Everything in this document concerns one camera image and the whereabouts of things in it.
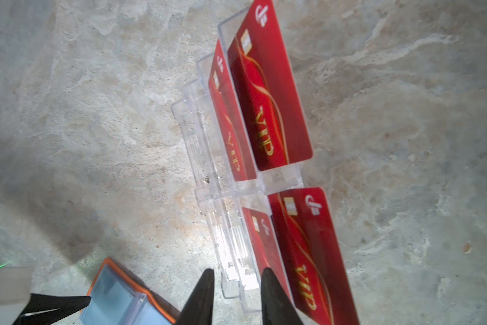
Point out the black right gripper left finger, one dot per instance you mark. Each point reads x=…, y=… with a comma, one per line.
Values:
x=198, y=309

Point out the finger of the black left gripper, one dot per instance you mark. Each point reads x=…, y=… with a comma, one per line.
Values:
x=47, y=309

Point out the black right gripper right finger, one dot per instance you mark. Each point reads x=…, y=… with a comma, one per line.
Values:
x=277, y=309

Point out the orange card holder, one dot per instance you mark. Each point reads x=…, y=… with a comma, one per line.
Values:
x=116, y=298

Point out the red card right stack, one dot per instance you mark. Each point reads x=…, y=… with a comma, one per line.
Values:
x=293, y=235

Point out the red card stack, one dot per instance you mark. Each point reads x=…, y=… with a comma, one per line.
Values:
x=255, y=97
x=293, y=235

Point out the red card left stack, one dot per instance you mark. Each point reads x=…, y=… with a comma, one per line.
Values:
x=255, y=97

